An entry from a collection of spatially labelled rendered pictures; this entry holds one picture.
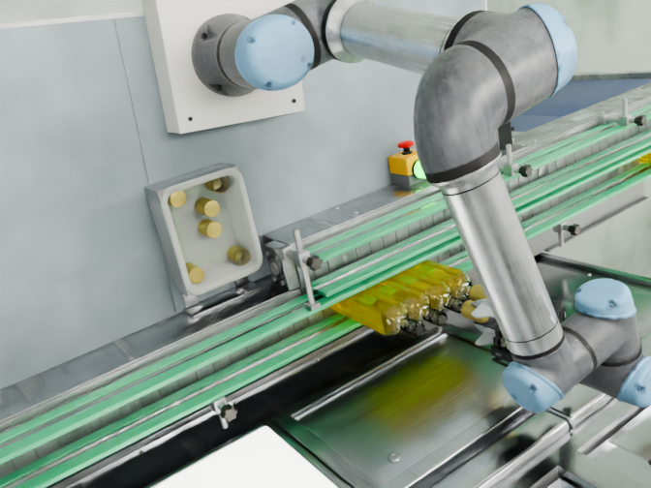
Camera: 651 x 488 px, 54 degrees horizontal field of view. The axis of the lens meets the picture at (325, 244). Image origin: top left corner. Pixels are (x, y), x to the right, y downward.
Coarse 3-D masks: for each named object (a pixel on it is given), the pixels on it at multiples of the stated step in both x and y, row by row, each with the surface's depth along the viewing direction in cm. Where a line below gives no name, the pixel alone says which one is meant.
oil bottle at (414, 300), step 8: (368, 288) 137; (376, 288) 136; (384, 288) 135; (392, 288) 134; (400, 288) 133; (408, 288) 133; (392, 296) 130; (400, 296) 130; (408, 296) 129; (416, 296) 128; (424, 296) 128; (408, 304) 127; (416, 304) 127; (424, 304) 127; (416, 312) 126; (424, 320) 128
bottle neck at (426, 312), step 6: (426, 306) 127; (420, 312) 126; (426, 312) 125; (432, 312) 124; (438, 312) 123; (444, 312) 123; (420, 318) 127; (426, 318) 125; (432, 318) 124; (438, 318) 123; (444, 318) 124; (438, 324) 123
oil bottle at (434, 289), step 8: (400, 272) 140; (408, 272) 140; (416, 272) 139; (392, 280) 138; (400, 280) 137; (408, 280) 136; (416, 280) 135; (424, 280) 134; (432, 280) 134; (440, 280) 133; (416, 288) 132; (424, 288) 131; (432, 288) 130; (440, 288) 130; (448, 288) 131; (432, 296) 129; (440, 296) 129; (432, 304) 130; (440, 304) 129
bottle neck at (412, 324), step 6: (402, 318) 123; (408, 318) 123; (402, 324) 122; (408, 324) 121; (414, 324) 120; (420, 324) 121; (402, 330) 124; (408, 330) 121; (414, 330) 120; (420, 330) 122
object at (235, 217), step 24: (168, 192) 120; (192, 192) 130; (240, 192) 129; (168, 216) 121; (192, 216) 131; (216, 216) 134; (240, 216) 133; (192, 240) 132; (216, 240) 135; (240, 240) 137; (216, 264) 136; (192, 288) 126; (216, 288) 129
